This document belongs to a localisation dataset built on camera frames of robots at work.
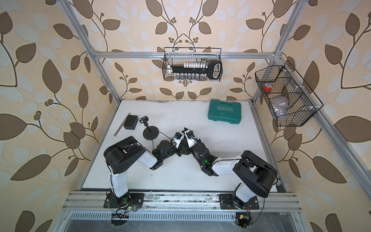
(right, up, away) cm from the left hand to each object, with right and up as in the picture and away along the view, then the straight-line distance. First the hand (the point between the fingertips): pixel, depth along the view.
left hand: (185, 139), depth 90 cm
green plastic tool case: (+28, +18, +18) cm, 38 cm away
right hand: (0, +2, -5) cm, 6 cm away
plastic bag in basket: (+49, +21, -18) cm, 56 cm away
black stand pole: (-1, -2, -6) cm, 6 cm away
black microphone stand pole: (-24, +13, -7) cm, 28 cm away
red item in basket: (+50, +32, -2) cm, 60 cm away
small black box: (-42, +10, +18) cm, 47 cm away
